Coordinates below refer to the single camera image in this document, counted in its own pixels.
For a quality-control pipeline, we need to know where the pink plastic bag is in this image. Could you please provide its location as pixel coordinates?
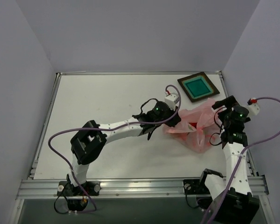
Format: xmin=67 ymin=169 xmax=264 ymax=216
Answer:
xmin=162 ymin=98 xmax=219 ymax=153

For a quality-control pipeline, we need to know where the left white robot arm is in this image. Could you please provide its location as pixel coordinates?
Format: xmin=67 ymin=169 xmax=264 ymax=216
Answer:
xmin=67 ymin=95 xmax=181 ymax=187

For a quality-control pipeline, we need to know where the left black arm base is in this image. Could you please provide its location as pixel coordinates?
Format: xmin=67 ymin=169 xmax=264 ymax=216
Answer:
xmin=54 ymin=181 xmax=101 ymax=215

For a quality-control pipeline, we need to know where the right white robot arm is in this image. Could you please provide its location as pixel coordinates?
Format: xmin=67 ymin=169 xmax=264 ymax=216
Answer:
xmin=199 ymin=96 xmax=259 ymax=224

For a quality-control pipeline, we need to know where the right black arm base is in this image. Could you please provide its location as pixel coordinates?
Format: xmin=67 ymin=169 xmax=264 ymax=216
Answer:
xmin=183 ymin=179 xmax=213 ymax=210

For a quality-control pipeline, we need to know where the brown teal square plate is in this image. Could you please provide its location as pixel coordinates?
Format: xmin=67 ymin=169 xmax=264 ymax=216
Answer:
xmin=177 ymin=72 xmax=220 ymax=103

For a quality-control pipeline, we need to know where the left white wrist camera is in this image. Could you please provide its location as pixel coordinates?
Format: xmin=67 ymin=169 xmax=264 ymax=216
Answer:
xmin=164 ymin=93 xmax=179 ymax=111

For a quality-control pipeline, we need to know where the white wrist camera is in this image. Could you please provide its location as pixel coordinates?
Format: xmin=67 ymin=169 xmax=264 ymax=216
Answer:
xmin=246 ymin=98 xmax=260 ymax=117
xmin=164 ymin=93 xmax=179 ymax=111

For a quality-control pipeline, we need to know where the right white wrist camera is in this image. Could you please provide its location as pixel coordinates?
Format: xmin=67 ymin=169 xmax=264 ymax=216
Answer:
xmin=246 ymin=98 xmax=260 ymax=117

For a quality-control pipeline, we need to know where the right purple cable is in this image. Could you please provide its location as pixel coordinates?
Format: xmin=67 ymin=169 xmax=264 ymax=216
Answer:
xmin=200 ymin=96 xmax=280 ymax=224

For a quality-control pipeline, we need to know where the purple cable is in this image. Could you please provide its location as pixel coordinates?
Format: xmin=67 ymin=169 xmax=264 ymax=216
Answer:
xmin=200 ymin=96 xmax=280 ymax=224
xmin=48 ymin=84 xmax=182 ymax=214

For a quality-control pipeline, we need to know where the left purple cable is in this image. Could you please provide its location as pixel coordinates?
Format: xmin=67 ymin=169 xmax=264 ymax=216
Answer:
xmin=48 ymin=84 xmax=182 ymax=214

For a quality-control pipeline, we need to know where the aluminium front rail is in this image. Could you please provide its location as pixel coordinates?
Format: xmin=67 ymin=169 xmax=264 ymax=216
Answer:
xmin=15 ymin=176 xmax=269 ymax=200

